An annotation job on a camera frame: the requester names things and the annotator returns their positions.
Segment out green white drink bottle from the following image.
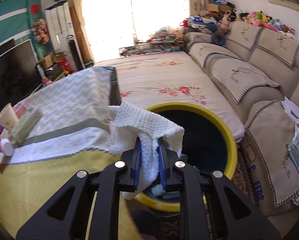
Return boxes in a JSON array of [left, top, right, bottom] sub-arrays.
[[0, 139, 14, 157]]

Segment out white knitted cloth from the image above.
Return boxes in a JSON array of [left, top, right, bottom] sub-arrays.
[[108, 102, 184, 200]]

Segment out yellow rimmed trash bin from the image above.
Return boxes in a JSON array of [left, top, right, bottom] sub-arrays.
[[132, 102, 238, 213]]

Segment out patterned tablecloth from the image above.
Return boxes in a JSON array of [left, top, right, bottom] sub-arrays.
[[0, 65, 140, 240]]

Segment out green paper box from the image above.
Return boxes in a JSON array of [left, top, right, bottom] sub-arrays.
[[11, 106, 42, 145]]

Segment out cream paper cup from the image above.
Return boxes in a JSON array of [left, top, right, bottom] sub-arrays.
[[0, 103, 19, 132]]

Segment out pink strawberry milk carton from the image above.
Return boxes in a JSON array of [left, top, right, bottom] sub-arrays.
[[13, 102, 27, 119]]

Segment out beige sofa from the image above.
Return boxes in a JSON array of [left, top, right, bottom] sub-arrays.
[[184, 21, 299, 216]]

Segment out black television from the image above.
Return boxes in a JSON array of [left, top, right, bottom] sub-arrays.
[[0, 40, 41, 112]]

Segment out floral bed sheet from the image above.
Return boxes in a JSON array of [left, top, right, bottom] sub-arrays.
[[97, 52, 245, 142]]

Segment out black tower fan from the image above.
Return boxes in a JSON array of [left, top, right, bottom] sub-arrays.
[[66, 35, 84, 71]]

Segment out pile of books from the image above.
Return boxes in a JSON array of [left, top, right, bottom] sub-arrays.
[[119, 28, 184, 57]]

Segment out artificial flower bouquet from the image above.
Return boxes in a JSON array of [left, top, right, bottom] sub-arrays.
[[31, 18, 50, 44]]

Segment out pile of plush toys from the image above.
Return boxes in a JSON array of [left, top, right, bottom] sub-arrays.
[[237, 11, 296, 40]]

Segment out sheer window curtains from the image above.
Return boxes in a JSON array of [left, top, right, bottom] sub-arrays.
[[69, 0, 205, 62]]

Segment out cardboard boxes stack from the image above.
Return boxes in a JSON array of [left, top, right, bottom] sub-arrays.
[[207, 0, 235, 15]]

